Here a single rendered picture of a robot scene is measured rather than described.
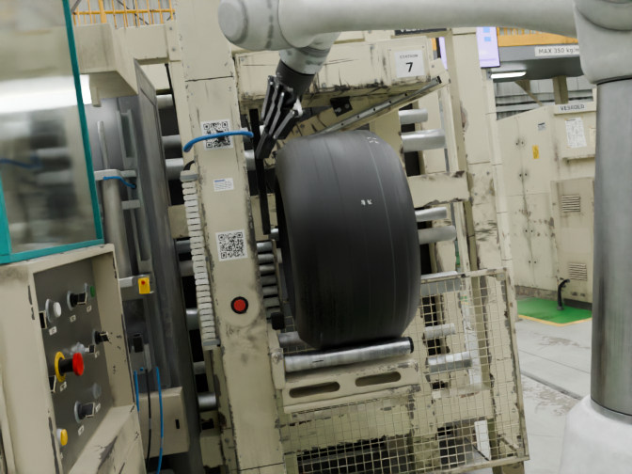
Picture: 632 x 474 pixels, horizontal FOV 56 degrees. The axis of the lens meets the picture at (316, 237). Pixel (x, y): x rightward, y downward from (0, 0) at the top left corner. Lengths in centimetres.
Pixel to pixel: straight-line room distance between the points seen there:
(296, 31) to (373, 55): 99
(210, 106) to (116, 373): 70
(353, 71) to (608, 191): 130
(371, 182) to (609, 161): 80
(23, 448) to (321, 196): 81
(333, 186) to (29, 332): 78
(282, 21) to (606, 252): 57
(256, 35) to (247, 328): 87
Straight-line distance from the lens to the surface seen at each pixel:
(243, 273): 158
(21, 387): 93
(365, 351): 157
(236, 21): 96
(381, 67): 194
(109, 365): 145
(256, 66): 189
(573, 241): 616
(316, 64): 117
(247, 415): 166
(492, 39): 585
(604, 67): 72
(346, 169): 145
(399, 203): 143
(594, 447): 77
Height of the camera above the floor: 130
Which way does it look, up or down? 3 degrees down
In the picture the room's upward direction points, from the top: 7 degrees counter-clockwise
